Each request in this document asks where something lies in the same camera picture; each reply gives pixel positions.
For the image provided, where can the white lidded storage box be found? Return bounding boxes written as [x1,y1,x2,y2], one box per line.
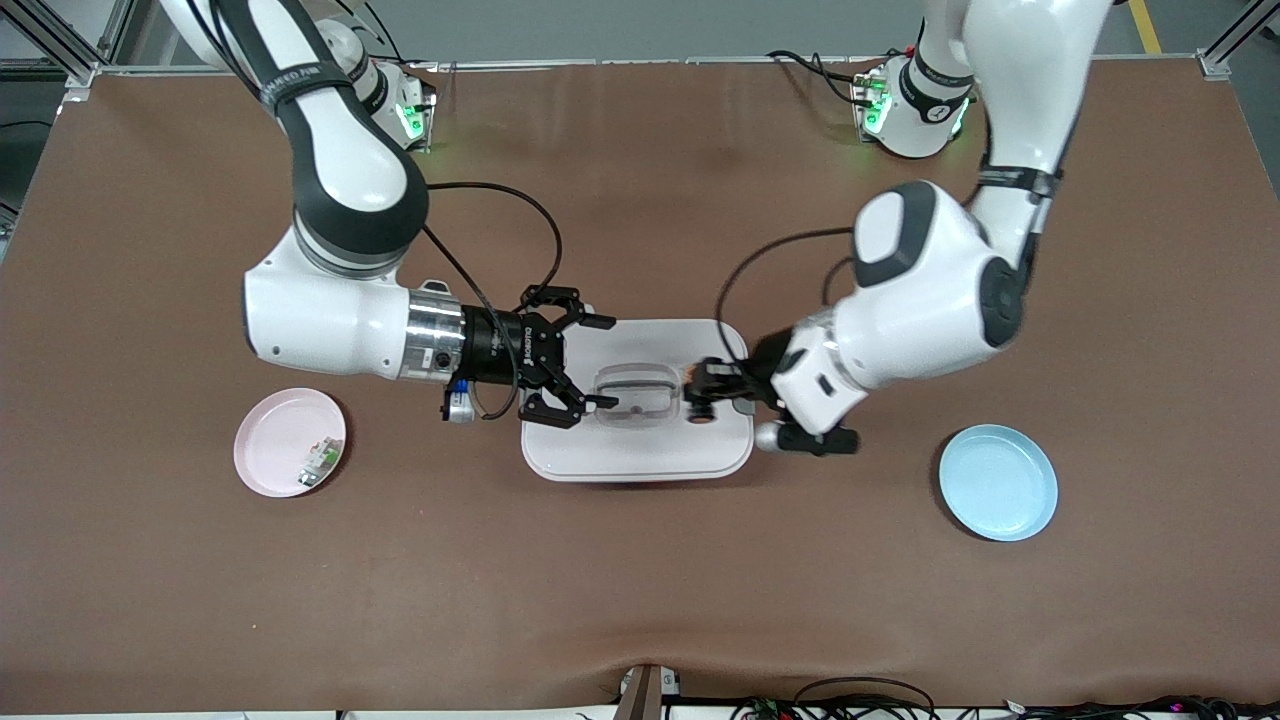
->
[521,319,754,483]

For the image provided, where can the brown table mat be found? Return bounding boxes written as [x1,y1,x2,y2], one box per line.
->
[0,55,1280,713]

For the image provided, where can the pink round plate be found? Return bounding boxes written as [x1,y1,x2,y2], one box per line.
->
[233,387,348,499]

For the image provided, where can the light blue round plate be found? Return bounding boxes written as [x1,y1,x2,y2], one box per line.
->
[938,424,1059,543]

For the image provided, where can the metal table edge clamp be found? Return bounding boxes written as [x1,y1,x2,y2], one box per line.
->
[613,663,683,720]

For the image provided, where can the gray box lid handle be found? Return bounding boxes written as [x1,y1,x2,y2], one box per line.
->
[594,368,681,401]

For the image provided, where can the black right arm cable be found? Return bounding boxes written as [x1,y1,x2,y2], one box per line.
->
[422,180,564,421]

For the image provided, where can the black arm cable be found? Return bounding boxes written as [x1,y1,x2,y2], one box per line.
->
[715,227,859,363]
[422,180,564,421]

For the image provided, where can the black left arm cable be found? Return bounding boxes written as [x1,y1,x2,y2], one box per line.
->
[715,227,859,363]

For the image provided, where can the green white small switch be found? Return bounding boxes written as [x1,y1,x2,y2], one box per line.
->
[296,436,345,490]

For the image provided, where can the silver table edge rail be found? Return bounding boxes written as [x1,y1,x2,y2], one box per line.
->
[95,58,1216,76]

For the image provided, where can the black right base cable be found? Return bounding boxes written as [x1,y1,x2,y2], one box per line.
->
[375,8,441,73]

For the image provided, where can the black base cable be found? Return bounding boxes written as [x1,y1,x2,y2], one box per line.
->
[768,48,871,106]
[375,8,441,73]

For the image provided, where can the black cable loop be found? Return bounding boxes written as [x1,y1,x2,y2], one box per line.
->
[793,677,938,720]

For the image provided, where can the black left base cable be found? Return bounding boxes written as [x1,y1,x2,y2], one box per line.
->
[768,48,871,106]

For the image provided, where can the tangled cable bundle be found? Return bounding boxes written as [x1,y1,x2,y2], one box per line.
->
[735,695,1280,720]

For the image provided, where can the aluminium frame post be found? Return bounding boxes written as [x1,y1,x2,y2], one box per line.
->
[0,0,136,89]
[1197,0,1280,81]

